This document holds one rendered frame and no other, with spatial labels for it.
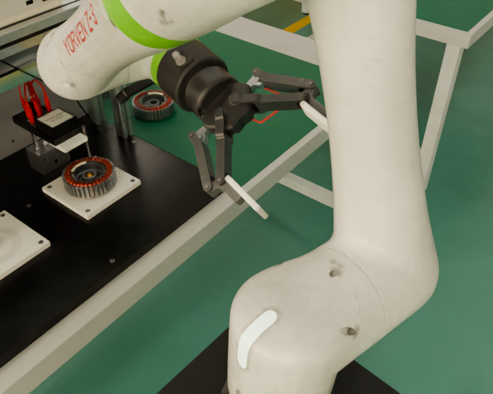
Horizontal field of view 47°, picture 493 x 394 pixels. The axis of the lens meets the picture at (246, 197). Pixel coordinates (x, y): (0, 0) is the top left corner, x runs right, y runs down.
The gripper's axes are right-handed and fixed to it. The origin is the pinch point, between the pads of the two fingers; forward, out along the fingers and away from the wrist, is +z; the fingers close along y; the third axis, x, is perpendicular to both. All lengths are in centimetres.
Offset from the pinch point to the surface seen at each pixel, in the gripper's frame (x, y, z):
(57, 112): 19, -23, -61
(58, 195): 26, -36, -51
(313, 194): 130, 10, -60
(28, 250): 19, -44, -39
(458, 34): 109, 82, -54
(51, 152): 27, -32, -62
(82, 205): 27, -33, -45
